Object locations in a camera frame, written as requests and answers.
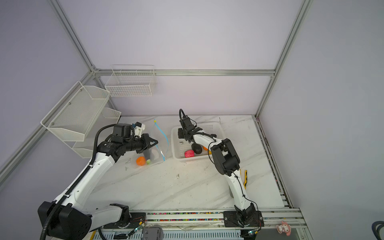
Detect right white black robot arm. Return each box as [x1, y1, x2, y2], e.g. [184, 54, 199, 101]
[178, 127, 260, 227]

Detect dark purple toy eggplant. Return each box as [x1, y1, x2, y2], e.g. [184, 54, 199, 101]
[143, 150, 151, 165]

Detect pink toy dragon fruit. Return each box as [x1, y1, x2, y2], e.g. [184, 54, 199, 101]
[184, 150, 195, 158]

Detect yellow handled pliers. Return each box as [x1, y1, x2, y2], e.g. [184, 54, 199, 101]
[239, 169, 248, 190]

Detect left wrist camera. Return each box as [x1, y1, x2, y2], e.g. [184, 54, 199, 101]
[111, 122, 146, 144]

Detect grey power adapter box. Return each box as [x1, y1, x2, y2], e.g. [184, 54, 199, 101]
[141, 226, 164, 240]

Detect pink plush toy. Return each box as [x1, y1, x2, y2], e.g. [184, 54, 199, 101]
[276, 221, 292, 236]

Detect white wire wall basket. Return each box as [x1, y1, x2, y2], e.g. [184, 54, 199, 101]
[105, 65, 157, 98]

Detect left black corrugated cable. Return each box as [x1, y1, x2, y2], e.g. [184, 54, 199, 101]
[39, 123, 121, 240]

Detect black round toy fruit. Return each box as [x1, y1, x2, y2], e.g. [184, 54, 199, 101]
[191, 143, 203, 155]

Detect clear zip top bag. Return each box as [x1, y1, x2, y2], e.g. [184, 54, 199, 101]
[132, 119, 170, 167]

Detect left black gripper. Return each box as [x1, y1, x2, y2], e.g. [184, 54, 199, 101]
[124, 133, 158, 154]

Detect white two-tier mesh shelf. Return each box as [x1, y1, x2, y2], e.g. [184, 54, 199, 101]
[41, 82, 121, 159]

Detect white plastic basket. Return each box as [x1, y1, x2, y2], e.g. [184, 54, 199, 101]
[170, 122, 226, 163]

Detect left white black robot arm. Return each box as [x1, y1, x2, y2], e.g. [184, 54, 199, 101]
[38, 133, 158, 240]

